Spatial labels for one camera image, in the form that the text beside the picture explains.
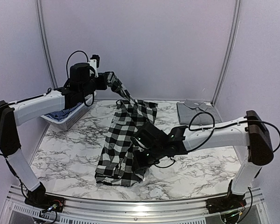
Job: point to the right aluminium corner post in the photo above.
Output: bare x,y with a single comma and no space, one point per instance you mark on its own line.
228,52

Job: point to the aluminium front frame rail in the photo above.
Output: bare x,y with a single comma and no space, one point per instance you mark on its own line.
94,211

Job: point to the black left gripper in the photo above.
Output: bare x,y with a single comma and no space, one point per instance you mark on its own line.
102,84

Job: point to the black white plaid shirt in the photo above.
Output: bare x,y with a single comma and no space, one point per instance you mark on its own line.
115,165

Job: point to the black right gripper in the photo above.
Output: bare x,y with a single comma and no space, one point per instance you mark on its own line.
138,164

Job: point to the white plastic basket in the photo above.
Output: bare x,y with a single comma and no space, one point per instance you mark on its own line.
73,117

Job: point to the aluminium corner post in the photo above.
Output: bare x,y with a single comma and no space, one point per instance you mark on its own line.
45,45
228,52

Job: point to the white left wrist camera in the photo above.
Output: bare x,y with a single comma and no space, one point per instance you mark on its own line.
94,62

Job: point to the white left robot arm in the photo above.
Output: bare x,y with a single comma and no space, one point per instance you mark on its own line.
21,127

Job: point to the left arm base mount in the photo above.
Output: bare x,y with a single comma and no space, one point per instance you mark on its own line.
48,203

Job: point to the left aluminium corner post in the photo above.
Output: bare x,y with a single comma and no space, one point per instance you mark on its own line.
45,45

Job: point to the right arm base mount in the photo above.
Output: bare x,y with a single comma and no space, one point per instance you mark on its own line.
224,203

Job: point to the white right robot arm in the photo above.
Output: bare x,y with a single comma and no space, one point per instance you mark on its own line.
248,131

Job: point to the blue shirt in basket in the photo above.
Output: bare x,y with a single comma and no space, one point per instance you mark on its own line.
63,114

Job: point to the folded grey shirt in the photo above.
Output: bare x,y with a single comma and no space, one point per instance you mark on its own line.
189,108

